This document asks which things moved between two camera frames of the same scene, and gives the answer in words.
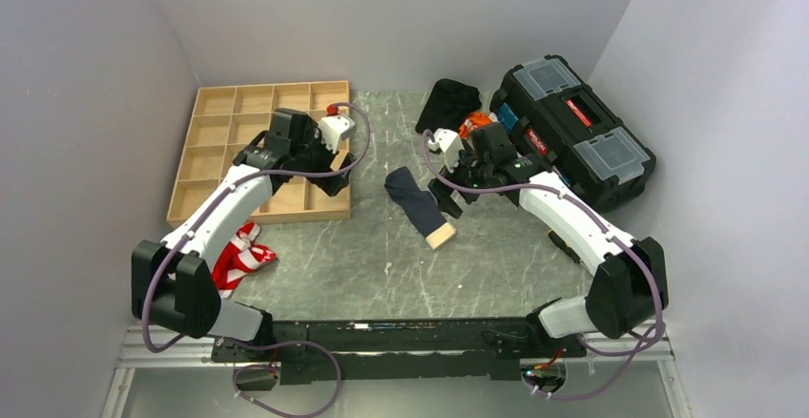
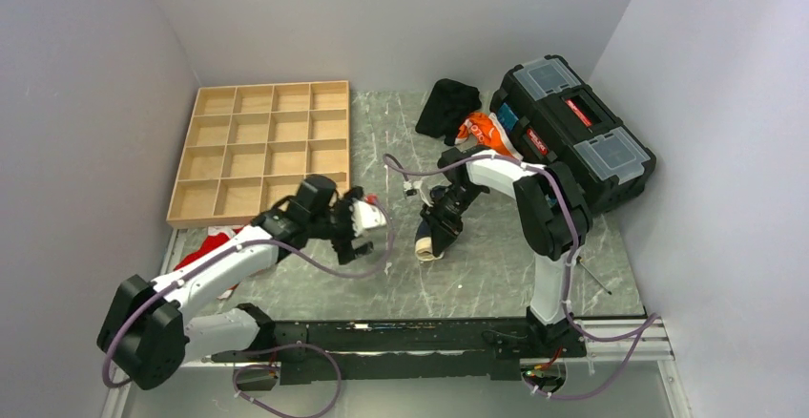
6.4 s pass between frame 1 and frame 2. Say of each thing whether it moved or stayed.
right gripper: moved
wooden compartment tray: stayed
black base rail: stayed
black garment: stayed
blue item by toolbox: stayed
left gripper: moved
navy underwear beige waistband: moved
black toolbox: stayed
